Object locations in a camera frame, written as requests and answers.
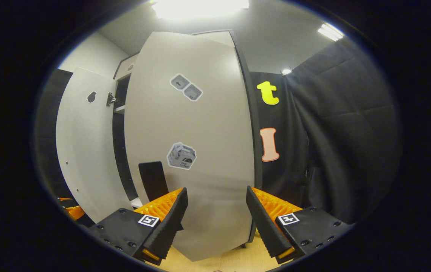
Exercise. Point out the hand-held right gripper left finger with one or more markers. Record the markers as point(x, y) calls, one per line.
point(170, 226)

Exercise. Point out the white and grey shoe cabinet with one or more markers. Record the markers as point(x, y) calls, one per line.
point(120, 109)

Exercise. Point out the small ceiling light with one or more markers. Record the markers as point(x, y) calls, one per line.
point(286, 71)

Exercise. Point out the dark quilted curtain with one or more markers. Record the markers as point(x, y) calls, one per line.
point(351, 132)

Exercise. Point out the black backdrop cloth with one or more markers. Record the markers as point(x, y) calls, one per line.
point(287, 151)

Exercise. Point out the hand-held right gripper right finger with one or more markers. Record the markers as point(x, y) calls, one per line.
point(264, 226)

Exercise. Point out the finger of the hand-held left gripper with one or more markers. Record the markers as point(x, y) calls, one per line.
point(75, 211)

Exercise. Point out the white cabinet door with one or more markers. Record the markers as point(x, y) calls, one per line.
point(208, 124)
point(83, 151)

